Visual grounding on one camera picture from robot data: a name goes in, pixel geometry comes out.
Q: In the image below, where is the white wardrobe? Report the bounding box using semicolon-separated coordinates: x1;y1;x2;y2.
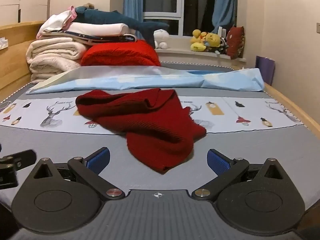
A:
0;0;52;27

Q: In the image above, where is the white framed window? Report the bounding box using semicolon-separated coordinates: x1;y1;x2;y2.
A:
142;0;218;37

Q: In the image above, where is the deer printed cloth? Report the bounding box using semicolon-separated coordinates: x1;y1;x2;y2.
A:
0;94;304;133

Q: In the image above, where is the dark red knit garment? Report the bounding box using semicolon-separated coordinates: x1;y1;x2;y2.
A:
75;88;207;174

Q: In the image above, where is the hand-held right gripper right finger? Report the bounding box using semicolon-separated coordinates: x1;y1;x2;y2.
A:
192;149;287;202

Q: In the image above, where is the folded red blanket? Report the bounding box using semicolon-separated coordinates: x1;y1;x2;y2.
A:
80;39;162;67

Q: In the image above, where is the folded dark patterned sheet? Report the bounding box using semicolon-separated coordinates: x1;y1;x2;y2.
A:
60;30;138;46

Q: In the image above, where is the wooden bed frame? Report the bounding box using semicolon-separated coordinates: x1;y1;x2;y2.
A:
0;21;320;145

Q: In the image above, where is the blue curtain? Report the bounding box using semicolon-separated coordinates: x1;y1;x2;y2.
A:
123;0;145;30
211;0;238;35

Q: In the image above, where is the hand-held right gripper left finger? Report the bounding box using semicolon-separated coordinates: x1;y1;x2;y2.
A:
32;147;126;201

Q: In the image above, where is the folded white bedding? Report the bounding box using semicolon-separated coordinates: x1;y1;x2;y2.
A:
36;10;137;39

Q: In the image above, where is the blue shark plush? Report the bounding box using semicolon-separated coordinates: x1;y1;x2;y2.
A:
74;5;170;49

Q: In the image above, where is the yellow bear plush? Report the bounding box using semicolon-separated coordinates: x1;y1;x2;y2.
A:
205;32;222;53

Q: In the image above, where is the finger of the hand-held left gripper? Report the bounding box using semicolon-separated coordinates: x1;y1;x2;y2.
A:
0;149;37;190

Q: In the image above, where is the pink cloth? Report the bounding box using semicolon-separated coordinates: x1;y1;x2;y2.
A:
62;6;78;29

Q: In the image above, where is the yellow duck plush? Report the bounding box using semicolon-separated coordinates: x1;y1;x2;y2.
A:
190;29;208;52

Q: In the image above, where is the white window sill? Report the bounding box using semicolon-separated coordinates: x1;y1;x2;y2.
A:
154;34;247;68

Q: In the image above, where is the light blue sheet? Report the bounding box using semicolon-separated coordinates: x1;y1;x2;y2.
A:
26;65;265;95

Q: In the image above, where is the white plush toy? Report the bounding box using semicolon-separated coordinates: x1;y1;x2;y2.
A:
153;29;169;49

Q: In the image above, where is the striped plush toy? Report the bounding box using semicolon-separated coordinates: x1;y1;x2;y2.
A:
219;37;229;55

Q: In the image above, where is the folded cream blanket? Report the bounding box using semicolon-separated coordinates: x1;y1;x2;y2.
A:
26;36;88;84

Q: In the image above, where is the dark red cushion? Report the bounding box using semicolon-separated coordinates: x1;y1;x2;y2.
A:
226;26;245;60

